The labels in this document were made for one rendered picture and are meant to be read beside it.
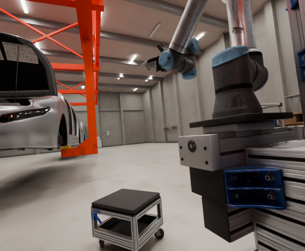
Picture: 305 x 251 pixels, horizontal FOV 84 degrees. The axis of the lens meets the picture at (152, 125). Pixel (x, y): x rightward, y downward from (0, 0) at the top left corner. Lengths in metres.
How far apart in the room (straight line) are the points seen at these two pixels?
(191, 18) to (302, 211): 0.70
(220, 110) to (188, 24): 0.40
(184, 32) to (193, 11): 0.08
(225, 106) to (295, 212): 0.30
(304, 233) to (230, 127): 0.27
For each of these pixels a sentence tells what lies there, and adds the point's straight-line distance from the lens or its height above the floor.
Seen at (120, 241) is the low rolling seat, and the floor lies 0.12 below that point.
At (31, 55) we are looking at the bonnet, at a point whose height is 2.24.
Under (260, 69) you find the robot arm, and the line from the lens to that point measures 0.74.
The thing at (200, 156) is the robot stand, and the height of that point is 0.72.
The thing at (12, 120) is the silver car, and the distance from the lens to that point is 2.67.
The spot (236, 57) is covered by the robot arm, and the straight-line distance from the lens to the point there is 0.62.
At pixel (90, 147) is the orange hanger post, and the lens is 3.72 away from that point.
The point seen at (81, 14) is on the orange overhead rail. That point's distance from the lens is 3.71.
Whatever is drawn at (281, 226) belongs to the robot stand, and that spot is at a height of 0.55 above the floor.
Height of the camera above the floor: 0.78
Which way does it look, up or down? 4 degrees up
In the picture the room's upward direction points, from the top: 5 degrees counter-clockwise
